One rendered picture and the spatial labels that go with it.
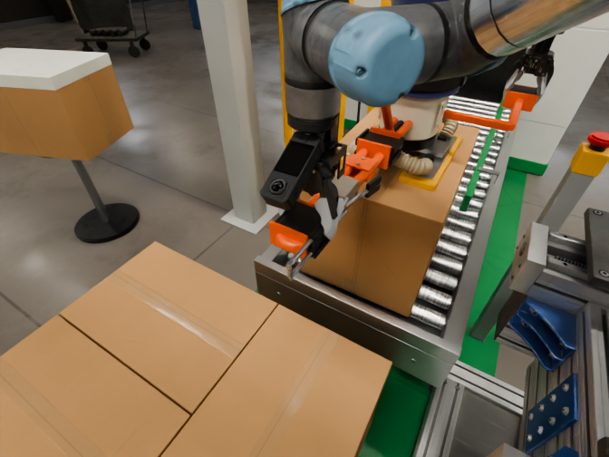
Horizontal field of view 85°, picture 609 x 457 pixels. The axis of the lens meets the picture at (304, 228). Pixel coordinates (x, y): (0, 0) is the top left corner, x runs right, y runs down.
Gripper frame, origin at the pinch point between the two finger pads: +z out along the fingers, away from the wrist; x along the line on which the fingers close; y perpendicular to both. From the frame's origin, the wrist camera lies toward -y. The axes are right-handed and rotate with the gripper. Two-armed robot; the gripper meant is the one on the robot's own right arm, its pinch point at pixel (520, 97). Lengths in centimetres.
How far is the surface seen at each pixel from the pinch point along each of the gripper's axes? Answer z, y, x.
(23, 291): 108, 110, -195
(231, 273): 108, 41, -105
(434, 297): 54, 45, -1
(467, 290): 48, 42, 7
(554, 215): 30.9, 11.0, 23.2
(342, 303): 48, 68, -26
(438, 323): 54, 54, 2
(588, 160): 10.4, 11.3, 22.9
